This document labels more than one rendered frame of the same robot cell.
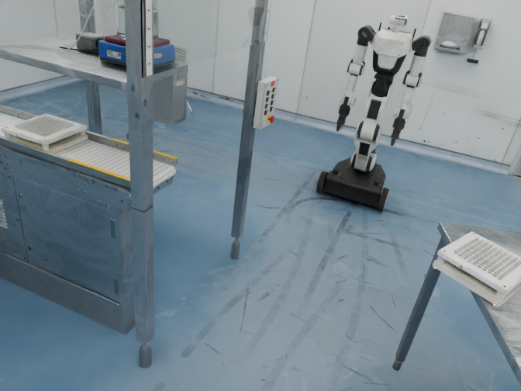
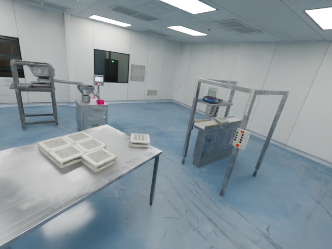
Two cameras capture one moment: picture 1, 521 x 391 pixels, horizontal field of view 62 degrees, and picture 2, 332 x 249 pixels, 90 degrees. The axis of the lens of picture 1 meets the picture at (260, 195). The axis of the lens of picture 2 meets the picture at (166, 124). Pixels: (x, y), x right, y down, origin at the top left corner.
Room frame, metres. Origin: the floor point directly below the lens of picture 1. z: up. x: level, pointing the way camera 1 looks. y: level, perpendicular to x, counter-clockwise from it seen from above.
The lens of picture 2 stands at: (2.56, -2.31, 1.89)
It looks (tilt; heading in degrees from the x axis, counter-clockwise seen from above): 20 degrees down; 122
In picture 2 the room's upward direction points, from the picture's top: 8 degrees clockwise
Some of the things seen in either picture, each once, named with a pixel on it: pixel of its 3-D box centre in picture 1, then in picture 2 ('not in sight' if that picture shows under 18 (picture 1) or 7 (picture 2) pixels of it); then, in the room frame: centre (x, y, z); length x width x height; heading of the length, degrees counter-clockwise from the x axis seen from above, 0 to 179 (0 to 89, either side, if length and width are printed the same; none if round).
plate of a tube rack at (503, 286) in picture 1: (486, 260); (140, 138); (1.26, -0.81, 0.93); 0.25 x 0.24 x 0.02; 133
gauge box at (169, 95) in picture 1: (156, 92); (211, 110); (1.71, 0.47, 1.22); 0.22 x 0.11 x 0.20; 70
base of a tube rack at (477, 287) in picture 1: (481, 271); (140, 141); (1.26, -0.81, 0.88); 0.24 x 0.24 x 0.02; 43
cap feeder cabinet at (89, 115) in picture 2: not in sight; (92, 116); (-1.09, 0.00, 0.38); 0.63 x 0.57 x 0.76; 71
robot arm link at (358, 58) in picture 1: (358, 59); not in sight; (3.57, -0.63, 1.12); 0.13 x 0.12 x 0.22; 71
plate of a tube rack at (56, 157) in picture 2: not in sight; (67, 153); (1.03, -1.62, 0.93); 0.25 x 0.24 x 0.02; 0
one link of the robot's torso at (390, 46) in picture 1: (391, 50); not in sight; (3.55, -0.86, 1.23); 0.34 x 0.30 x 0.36; 71
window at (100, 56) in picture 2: not in sight; (112, 67); (-3.05, 2.17, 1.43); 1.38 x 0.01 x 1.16; 71
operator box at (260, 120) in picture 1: (265, 102); (241, 139); (2.33, 0.04, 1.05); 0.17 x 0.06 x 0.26; 160
